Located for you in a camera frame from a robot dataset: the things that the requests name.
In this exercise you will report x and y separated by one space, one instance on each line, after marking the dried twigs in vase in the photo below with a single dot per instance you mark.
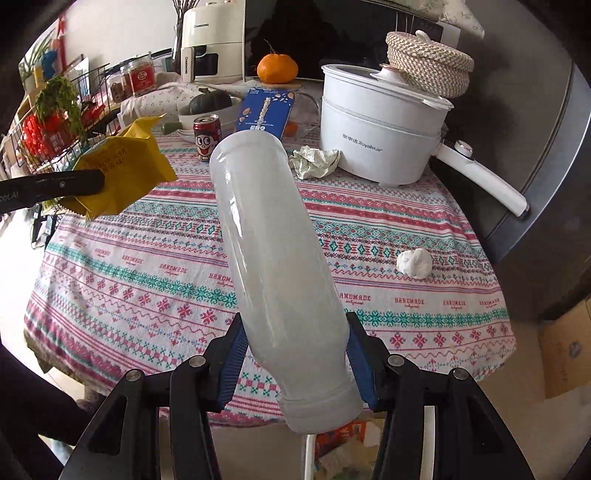
180 8

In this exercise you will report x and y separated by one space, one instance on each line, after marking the orange tangerine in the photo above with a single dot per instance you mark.
276 68

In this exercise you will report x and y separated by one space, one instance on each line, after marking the glass teapot with cork lid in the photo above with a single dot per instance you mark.
305 115

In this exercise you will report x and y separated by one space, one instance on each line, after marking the white air fryer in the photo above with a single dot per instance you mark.
213 43

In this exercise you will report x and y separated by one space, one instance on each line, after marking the blue biscuit stick box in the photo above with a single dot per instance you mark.
265 110

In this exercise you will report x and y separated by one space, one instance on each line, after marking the floral white cloth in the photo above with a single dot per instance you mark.
172 99

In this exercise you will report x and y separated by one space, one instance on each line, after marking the floral cloth on microwave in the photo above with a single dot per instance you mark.
452 12

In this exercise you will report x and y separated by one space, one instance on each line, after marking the crumpled pale green paper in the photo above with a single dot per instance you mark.
314 163

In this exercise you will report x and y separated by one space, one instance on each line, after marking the black wire rack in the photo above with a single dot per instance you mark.
47 140

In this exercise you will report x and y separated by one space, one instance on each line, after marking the dark green pumpkin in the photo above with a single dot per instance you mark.
209 100

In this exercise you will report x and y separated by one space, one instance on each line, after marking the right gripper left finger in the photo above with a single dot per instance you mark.
122 439

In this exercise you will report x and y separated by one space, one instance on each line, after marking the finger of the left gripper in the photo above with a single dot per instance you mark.
26 191

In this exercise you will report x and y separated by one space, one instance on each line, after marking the red label spice jar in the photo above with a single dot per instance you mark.
141 75

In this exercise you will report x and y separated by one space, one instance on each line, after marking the small white paper wad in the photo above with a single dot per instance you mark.
417 263

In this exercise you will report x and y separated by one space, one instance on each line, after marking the white electric cooking pot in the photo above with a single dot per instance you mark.
387 131

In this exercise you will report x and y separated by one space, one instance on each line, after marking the white opaque plastic bottle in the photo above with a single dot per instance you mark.
291 311

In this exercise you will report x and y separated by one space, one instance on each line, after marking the yellow snack wrapper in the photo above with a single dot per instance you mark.
132 165

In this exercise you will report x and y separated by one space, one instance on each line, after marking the black microwave oven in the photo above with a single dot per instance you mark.
315 33

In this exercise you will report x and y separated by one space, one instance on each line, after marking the woven rope basket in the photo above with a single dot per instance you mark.
429 65

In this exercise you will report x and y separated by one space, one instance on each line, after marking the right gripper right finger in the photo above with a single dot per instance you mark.
471 441

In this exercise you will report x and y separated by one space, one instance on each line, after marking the cardboard box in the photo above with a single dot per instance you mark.
565 351

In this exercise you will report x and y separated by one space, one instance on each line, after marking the cream ceramic bowl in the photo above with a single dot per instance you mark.
227 118

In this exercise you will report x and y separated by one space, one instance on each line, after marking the red cartoon drink can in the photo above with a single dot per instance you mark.
207 134

